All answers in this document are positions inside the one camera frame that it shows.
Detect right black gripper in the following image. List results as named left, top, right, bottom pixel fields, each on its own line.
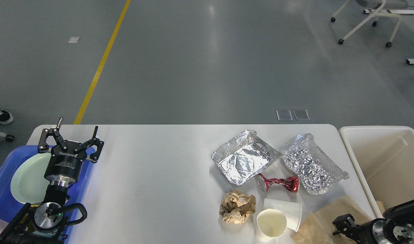
left=332, top=214, right=387, bottom=244

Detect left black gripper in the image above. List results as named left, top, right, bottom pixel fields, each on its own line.
left=37, top=117, right=104, bottom=187

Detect brown paper bag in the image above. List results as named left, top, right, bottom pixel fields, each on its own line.
left=292, top=196, right=374, bottom=244

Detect mint green plate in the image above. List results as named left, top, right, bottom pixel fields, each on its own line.
left=11, top=152, right=51, bottom=204

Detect aluminium foil sheet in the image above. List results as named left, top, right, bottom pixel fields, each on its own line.
left=278, top=133, right=349, bottom=196

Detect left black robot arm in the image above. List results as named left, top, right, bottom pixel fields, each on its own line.
left=0, top=117, right=104, bottom=244

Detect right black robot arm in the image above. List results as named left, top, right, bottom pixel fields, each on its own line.
left=332, top=200, right=414, bottom=244

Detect lying white paper cup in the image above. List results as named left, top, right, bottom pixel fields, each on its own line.
left=263, top=198, right=302, bottom=232

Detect crushed red can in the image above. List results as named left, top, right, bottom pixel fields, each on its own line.
left=254, top=174, right=299, bottom=193

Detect beige plastic bin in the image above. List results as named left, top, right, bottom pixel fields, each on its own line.
left=339, top=126, right=414, bottom=218

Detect blue plastic tray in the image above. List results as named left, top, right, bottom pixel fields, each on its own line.
left=0, top=145, right=90, bottom=236

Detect crumpled brown paper ball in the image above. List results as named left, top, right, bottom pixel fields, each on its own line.
left=219, top=190, right=256, bottom=224

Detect white floor label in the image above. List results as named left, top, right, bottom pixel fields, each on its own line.
left=67, top=37, right=81, bottom=44

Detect right floor plate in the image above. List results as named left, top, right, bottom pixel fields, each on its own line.
left=293, top=109, right=310, bottom=121

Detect floor plate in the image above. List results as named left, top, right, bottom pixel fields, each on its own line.
left=293, top=109, right=310, bottom=121
left=276, top=109, right=293, bottom=121

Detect square aluminium foil tray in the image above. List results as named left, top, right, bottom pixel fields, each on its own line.
left=211, top=130, right=281, bottom=186

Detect left floor plate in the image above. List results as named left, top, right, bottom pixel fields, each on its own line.
left=276, top=109, right=293, bottom=121

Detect white rolling chair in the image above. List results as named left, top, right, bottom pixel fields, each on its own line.
left=338, top=0, right=409, bottom=48

